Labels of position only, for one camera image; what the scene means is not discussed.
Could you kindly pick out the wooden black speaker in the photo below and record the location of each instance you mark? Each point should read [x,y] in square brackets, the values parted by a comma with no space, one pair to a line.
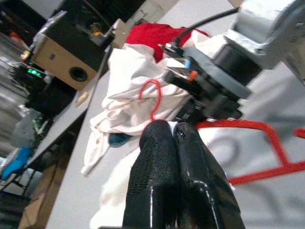
[59,59]

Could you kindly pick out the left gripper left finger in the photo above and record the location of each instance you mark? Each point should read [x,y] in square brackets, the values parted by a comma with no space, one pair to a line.
[152,167]

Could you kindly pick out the white side desk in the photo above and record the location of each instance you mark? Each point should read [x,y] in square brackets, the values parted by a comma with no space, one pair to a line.
[59,124]

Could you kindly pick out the white printed t-shirt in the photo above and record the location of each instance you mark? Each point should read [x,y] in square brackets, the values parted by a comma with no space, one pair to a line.
[128,107]

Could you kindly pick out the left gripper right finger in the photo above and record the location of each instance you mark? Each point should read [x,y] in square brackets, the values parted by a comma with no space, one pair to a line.
[202,181]

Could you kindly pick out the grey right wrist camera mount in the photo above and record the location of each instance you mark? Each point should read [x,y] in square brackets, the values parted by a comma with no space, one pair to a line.
[214,71]

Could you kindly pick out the white remote control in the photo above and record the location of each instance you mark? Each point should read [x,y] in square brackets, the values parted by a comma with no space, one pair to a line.
[81,99]

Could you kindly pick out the teal cloth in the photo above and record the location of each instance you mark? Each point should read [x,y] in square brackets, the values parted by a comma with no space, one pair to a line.
[119,140]

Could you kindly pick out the red t-shirt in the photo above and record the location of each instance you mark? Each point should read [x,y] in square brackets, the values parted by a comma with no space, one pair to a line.
[147,35]

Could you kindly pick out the red plastic hanger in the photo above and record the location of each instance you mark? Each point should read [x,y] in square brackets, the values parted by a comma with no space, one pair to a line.
[238,124]

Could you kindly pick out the blue bin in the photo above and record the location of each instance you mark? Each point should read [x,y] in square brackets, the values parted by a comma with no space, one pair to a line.
[16,162]

